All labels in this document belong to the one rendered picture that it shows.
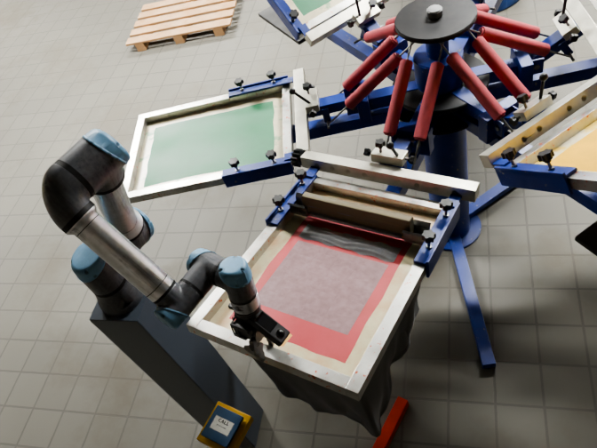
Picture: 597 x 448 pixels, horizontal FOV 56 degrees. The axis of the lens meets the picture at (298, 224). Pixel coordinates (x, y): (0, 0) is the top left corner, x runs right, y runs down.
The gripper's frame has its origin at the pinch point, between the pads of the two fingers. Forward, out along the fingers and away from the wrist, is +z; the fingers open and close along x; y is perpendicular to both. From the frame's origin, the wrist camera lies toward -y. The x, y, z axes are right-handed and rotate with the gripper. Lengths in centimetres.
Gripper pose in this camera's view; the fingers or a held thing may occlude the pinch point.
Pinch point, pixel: (268, 353)
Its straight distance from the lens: 164.7
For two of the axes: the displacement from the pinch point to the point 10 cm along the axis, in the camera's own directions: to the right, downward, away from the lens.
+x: -4.9, 6.3, -6.0
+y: -8.6, -2.2, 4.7
